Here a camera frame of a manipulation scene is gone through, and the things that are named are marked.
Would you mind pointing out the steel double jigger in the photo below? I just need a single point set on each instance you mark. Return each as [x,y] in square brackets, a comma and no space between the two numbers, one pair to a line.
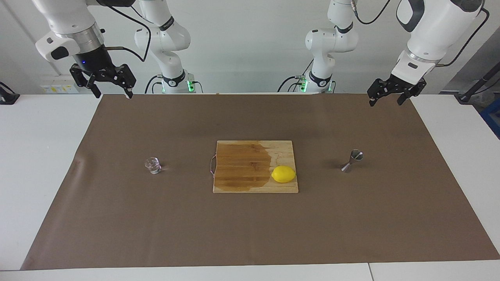
[356,155]

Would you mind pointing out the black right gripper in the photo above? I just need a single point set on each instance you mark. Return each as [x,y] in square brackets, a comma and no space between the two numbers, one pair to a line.
[93,60]

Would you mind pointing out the black stand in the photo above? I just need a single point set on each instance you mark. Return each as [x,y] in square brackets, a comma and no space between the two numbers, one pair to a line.
[466,95]

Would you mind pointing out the black clamp mount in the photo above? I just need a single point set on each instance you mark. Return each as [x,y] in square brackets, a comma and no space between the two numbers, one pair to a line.
[8,97]

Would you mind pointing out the white wall socket strip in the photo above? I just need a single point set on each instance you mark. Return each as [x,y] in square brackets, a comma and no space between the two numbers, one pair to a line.
[58,89]

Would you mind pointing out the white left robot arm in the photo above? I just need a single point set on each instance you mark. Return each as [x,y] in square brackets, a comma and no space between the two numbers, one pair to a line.
[332,39]

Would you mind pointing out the yellow lemon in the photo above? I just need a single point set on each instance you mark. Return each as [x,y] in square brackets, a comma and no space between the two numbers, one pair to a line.
[283,174]

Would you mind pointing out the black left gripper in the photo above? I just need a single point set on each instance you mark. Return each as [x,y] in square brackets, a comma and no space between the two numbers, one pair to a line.
[408,84]

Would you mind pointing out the brown table mat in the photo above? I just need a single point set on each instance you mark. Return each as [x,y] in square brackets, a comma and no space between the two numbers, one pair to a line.
[156,234]

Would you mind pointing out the wooden cutting board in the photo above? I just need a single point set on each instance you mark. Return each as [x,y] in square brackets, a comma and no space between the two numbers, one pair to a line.
[242,164]

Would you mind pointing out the blue crate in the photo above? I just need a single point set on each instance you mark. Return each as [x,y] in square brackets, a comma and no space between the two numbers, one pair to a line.
[493,117]

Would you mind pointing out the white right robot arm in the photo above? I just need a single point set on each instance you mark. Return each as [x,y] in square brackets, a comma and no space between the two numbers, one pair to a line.
[164,39]

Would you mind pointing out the small clear glass cup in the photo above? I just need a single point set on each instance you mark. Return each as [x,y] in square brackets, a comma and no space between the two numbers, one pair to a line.
[153,166]

